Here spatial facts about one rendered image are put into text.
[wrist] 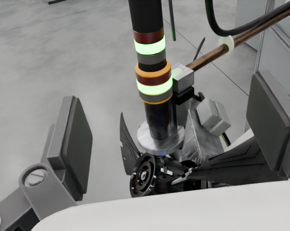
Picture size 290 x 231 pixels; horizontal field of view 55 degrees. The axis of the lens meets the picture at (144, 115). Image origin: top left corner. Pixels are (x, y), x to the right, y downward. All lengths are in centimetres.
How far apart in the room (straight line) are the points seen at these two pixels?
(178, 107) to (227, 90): 249
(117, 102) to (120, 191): 105
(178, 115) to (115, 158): 194
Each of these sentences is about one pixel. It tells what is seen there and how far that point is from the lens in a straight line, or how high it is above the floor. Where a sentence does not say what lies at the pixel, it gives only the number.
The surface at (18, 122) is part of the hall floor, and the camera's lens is 305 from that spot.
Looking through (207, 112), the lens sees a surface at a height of 116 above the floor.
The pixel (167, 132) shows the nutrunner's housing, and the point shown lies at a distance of 39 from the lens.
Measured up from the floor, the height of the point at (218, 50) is 154.
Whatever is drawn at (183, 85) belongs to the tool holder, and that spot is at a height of 153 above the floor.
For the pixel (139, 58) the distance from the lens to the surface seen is 32.
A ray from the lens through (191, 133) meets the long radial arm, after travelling 84.
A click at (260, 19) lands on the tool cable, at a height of 155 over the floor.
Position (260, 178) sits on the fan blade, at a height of 142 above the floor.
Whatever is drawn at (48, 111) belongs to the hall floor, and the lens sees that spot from 301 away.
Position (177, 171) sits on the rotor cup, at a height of 123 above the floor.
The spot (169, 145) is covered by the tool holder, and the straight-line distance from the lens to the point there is 39.
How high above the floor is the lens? 174
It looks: 42 degrees down
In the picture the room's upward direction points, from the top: 9 degrees counter-clockwise
